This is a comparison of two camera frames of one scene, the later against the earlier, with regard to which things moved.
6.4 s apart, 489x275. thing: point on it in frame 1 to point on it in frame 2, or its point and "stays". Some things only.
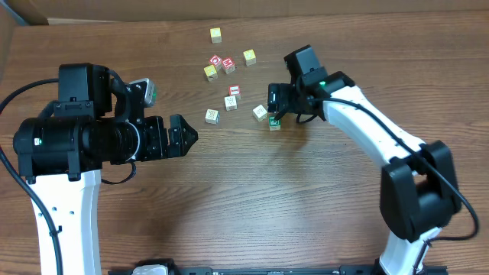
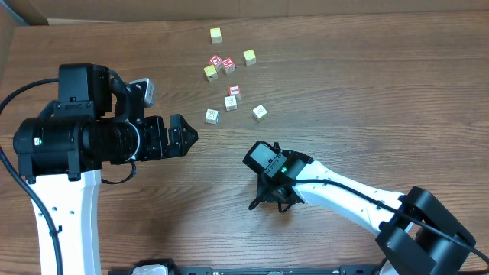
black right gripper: x=275 y=98 to x=273 y=192
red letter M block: x=228 y=66 stays
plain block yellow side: x=260 y=113 stays
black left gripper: x=160 y=137 stays
